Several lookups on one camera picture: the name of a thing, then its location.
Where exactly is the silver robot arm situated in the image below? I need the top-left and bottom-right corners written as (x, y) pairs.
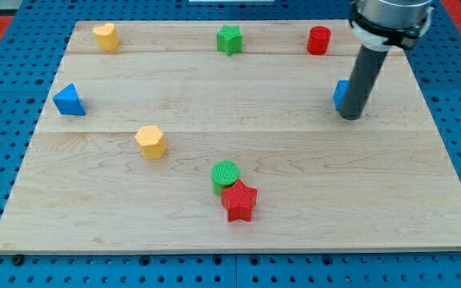
top-left (349, 0), bottom-right (434, 52)

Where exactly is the yellow hexagon block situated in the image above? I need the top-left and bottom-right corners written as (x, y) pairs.
top-left (134, 126), bottom-right (166, 160)

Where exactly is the green cylinder block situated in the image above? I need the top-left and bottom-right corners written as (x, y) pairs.
top-left (210, 160), bottom-right (240, 196)

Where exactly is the red star block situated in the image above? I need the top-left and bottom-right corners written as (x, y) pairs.
top-left (221, 179), bottom-right (258, 222)

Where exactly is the wooden board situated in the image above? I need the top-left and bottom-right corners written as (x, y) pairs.
top-left (0, 20), bottom-right (461, 255)

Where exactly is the green star block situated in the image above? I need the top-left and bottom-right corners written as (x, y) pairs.
top-left (216, 25), bottom-right (243, 56)

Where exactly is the blue cube block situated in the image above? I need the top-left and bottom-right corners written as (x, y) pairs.
top-left (333, 80), bottom-right (349, 111)

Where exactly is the red cylinder block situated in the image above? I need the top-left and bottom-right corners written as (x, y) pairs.
top-left (307, 26), bottom-right (332, 55)

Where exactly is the yellow heart block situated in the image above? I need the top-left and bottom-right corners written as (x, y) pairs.
top-left (92, 22), bottom-right (120, 51)

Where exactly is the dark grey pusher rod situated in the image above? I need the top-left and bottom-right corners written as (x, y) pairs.
top-left (339, 46), bottom-right (387, 121)

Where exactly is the blue triangle block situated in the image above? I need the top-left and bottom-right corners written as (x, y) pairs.
top-left (53, 83), bottom-right (86, 116)

